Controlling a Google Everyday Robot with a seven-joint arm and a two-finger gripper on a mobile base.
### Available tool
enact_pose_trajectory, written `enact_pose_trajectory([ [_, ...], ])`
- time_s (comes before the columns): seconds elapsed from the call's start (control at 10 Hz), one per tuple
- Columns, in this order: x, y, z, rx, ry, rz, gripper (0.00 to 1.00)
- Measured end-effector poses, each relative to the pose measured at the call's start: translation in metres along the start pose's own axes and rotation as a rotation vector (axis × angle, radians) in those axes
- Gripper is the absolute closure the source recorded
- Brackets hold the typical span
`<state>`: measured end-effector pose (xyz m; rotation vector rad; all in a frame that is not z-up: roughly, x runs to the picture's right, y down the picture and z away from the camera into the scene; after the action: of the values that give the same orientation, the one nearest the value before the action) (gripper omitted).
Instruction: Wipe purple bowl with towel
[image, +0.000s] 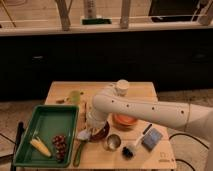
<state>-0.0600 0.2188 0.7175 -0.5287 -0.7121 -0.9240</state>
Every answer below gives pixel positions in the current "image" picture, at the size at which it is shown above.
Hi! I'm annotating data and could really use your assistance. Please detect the black floor cable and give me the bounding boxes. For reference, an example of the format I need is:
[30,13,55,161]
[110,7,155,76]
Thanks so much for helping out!
[168,132,210,171]

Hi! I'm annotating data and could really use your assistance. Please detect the white towel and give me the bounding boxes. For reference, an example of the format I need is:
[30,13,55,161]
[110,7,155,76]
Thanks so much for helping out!
[76,129,91,141]

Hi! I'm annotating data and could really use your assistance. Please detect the dark purple bowl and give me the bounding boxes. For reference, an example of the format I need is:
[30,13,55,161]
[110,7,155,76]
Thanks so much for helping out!
[89,123,110,142]

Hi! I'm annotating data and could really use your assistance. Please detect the white cup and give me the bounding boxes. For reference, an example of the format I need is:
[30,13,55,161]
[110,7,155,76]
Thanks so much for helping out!
[115,79,130,96]

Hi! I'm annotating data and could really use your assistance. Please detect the black dish brush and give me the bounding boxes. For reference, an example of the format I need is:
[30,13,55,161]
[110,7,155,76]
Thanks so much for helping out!
[122,124,152,159]

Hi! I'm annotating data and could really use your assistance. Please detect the green spoon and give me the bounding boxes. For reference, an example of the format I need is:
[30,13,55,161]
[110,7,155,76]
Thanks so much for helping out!
[73,141,87,167]

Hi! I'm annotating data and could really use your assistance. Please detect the small brown object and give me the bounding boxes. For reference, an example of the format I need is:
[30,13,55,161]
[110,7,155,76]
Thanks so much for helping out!
[56,99,65,104]

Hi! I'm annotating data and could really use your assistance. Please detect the orange bowl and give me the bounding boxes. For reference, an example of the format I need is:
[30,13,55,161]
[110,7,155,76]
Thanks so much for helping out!
[113,114,137,126]

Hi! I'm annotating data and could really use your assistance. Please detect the green plastic tray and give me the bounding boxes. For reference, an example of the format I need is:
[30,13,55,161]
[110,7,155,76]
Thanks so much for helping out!
[13,105,79,168]

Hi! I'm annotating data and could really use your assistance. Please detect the black chair frame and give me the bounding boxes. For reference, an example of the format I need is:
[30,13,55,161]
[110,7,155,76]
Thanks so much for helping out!
[0,122,24,171]

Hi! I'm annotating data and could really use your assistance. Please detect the green box on shelf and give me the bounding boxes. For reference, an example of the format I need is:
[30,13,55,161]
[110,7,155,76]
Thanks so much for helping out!
[82,18,112,25]

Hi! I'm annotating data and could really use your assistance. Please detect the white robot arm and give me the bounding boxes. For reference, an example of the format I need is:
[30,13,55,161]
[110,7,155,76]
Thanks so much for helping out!
[86,84,213,171]

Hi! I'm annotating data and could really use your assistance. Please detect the blue sponge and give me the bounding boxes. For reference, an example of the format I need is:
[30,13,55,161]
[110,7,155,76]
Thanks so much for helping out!
[142,128,163,151]

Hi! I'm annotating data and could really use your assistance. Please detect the red grape bunch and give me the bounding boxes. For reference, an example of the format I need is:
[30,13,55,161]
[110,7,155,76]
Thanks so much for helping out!
[52,135,66,162]

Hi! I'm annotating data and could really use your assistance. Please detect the light green cup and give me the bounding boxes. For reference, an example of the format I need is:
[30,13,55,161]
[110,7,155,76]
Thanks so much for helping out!
[68,90,80,105]

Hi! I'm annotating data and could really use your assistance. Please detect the yellow corn cob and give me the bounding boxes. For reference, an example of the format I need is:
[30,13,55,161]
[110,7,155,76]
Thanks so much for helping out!
[30,139,51,157]

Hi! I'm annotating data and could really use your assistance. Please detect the small metal cup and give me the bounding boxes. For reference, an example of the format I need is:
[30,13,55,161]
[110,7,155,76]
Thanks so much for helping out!
[105,134,121,151]

